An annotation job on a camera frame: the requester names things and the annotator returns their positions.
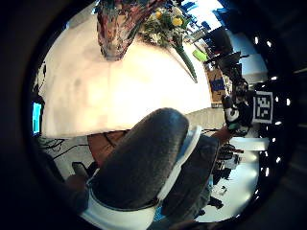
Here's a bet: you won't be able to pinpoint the cardboard box with blue print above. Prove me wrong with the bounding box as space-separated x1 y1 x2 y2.
205 67 228 104

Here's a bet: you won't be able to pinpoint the white marker cube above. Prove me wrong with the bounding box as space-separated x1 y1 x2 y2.
252 90 274 126

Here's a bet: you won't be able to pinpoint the brown wooden table base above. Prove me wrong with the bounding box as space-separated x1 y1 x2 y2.
86 129 132 169

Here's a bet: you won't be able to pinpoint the the person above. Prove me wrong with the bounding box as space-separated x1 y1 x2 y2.
150 133 223 230

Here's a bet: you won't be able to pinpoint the green object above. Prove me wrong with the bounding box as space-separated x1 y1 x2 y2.
192 49 209 63

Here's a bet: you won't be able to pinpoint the black office chair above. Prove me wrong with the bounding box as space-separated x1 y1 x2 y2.
204 26 235 56

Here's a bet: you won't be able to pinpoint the bouquet with yellow flowers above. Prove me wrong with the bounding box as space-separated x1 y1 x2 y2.
140 5 200 84

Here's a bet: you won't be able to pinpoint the cyan lit monitor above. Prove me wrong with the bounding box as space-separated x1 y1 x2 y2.
32 101 43 135

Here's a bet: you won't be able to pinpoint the colourful glass vase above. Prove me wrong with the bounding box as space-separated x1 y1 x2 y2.
95 0 167 62

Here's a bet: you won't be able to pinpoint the black floor cables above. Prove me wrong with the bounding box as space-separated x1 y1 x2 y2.
39 137 89 161

